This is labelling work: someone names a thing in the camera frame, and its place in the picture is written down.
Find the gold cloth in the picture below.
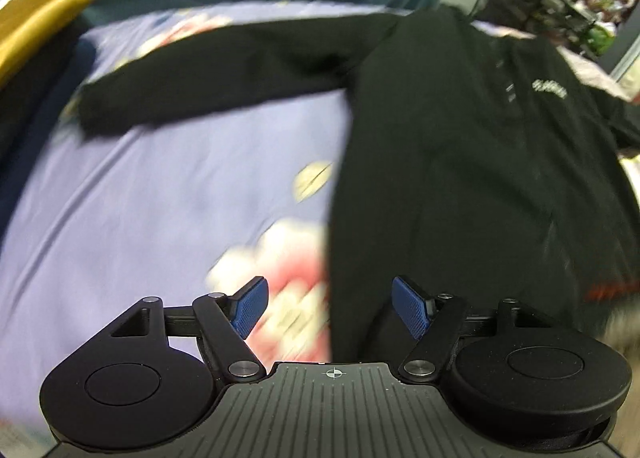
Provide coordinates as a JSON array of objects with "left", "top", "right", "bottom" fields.
[{"left": 0, "top": 0, "right": 96, "bottom": 89}]

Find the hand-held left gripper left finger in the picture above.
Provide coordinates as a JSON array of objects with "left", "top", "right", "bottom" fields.
[{"left": 107, "top": 276, "right": 269, "bottom": 383}]

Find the purple floral bedsheet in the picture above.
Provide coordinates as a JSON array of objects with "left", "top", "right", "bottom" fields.
[{"left": 0, "top": 0, "right": 401, "bottom": 439}]

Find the navy clothes pile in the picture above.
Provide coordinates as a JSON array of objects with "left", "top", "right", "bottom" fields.
[{"left": 0, "top": 38, "right": 96, "bottom": 239}]

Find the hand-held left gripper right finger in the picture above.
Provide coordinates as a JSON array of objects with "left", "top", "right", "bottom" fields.
[{"left": 391, "top": 276, "right": 556, "bottom": 383}]

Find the black sweatshirt with white print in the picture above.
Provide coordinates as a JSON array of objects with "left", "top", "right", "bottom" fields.
[{"left": 77, "top": 5, "right": 640, "bottom": 364}]

